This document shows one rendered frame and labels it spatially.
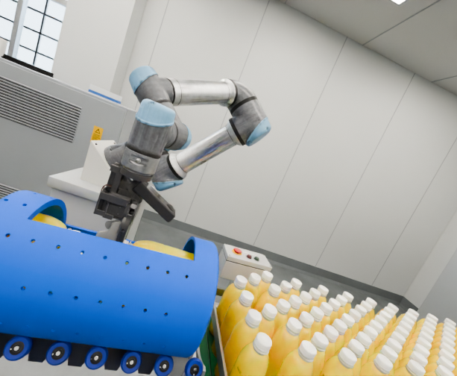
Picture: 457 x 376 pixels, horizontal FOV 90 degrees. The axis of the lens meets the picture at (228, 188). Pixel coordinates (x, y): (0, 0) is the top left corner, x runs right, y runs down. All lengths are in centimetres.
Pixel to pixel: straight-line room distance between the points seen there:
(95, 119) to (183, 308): 192
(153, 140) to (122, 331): 39
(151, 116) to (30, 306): 41
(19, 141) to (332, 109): 358
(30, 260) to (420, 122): 458
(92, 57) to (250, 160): 230
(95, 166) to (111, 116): 121
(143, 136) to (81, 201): 58
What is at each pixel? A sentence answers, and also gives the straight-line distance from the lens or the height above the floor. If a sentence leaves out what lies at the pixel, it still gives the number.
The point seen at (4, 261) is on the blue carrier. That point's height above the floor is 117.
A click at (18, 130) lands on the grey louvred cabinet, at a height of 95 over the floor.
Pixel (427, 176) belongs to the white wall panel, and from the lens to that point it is 485.
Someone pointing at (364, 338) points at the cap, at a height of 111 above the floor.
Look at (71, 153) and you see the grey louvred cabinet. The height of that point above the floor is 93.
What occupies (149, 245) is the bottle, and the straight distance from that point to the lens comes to 61.
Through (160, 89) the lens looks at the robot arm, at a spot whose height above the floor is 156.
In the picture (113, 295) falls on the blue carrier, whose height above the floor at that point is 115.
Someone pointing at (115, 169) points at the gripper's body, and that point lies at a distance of 55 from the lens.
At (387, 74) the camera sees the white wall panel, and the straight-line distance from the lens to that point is 427.
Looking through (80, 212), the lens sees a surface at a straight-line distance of 105.
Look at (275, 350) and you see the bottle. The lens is 79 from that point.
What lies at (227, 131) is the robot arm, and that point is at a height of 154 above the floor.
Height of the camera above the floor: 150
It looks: 10 degrees down
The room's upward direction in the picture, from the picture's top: 22 degrees clockwise
